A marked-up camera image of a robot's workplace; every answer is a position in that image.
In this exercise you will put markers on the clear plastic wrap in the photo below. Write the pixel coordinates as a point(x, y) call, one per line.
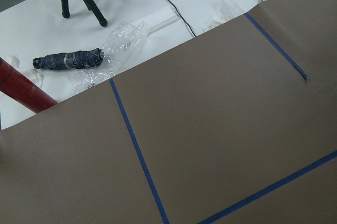
point(120, 45)

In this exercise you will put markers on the crumpled white paper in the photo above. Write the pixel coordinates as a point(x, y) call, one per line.
point(223, 12)

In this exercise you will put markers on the red cylinder bottle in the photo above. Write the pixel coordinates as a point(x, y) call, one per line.
point(21, 89)

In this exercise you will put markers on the folded dark blue umbrella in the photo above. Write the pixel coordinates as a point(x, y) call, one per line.
point(81, 59)

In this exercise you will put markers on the white plastic tube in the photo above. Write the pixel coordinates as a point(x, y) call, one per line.
point(157, 20)

